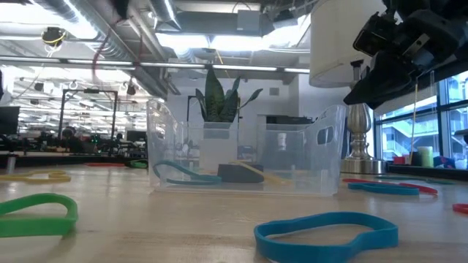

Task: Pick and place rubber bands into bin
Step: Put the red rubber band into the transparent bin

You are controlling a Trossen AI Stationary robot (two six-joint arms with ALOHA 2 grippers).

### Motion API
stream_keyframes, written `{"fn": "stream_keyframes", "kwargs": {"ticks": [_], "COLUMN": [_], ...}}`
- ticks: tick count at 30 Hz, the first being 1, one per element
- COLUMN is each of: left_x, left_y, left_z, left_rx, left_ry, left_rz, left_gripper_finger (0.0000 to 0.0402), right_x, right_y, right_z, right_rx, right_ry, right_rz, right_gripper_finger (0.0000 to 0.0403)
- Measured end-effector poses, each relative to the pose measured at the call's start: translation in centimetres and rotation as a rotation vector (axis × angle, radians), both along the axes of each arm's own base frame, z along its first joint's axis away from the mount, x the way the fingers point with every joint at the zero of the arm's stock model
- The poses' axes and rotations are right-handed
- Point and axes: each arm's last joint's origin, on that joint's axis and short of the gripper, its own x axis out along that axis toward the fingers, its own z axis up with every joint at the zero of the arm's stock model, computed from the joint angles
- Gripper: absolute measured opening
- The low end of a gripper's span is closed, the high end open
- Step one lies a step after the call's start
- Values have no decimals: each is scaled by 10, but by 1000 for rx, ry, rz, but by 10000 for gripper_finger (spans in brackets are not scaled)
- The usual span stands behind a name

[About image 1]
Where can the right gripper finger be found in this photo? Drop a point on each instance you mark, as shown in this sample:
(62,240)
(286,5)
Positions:
(387,89)
(373,76)

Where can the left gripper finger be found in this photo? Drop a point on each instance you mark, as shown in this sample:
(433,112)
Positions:
(121,7)

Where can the teal wide rubber band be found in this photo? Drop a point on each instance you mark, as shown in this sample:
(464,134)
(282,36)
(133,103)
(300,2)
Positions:
(384,190)

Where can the red long rubber band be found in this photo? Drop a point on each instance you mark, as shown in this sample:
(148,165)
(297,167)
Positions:
(424,188)

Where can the yellow thin rubber band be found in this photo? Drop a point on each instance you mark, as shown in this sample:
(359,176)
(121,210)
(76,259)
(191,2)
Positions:
(274,178)

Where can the yellow wide rubber band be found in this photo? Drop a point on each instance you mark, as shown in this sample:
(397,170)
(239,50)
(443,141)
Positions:
(36,179)

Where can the teal long rubber band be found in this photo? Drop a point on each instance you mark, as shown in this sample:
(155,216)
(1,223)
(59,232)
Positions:
(210,179)

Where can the green wide rubber band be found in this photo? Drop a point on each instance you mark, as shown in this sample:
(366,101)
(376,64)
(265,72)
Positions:
(36,226)

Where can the clear plastic bin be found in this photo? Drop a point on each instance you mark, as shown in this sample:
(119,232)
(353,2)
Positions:
(311,171)

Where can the white shade silver lamp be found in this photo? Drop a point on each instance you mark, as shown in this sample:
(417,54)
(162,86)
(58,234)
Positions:
(332,44)

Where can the small red box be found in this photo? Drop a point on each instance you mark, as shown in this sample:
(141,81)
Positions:
(399,160)

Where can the pale green cylinder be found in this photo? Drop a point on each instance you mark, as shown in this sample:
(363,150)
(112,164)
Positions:
(426,157)

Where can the small blue item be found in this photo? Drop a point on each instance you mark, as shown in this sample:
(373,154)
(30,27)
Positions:
(444,162)

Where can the gray ceiling box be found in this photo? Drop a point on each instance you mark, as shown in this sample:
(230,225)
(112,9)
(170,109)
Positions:
(248,20)

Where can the long ceiling light strip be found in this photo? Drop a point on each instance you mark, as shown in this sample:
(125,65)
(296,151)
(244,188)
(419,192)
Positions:
(241,68)

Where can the snake plant white pot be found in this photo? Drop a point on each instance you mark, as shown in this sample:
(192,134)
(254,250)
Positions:
(217,102)

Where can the black computer monitor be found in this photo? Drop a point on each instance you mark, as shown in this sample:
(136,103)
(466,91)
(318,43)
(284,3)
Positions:
(9,120)

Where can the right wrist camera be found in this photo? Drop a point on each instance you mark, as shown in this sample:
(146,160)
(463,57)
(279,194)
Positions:
(367,34)

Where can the black metal frame rig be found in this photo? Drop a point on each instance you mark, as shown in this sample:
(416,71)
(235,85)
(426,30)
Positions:
(89,91)

